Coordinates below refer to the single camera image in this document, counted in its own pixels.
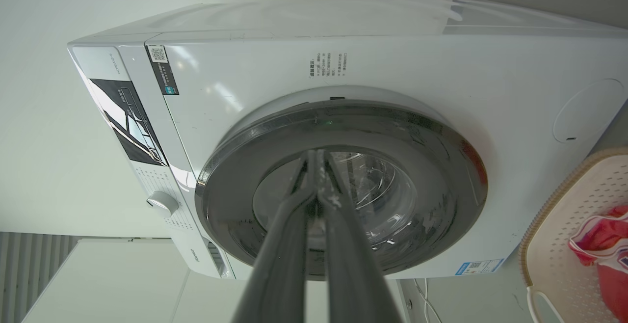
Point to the red garment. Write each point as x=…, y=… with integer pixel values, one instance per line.
x=611, y=259

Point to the white cabinet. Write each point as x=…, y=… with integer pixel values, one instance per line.
x=127, y=288

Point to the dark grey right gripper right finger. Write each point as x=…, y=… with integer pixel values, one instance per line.
x=360, y=274

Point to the dark round washing machine door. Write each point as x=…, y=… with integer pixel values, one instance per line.
x=431, y=185

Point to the white front-load washing machine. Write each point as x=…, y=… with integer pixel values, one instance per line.
x=441, y=82

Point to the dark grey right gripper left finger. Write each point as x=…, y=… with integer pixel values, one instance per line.
x=279, y=259

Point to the cream perforated laundry basket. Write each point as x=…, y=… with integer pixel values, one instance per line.
x=559, y=244

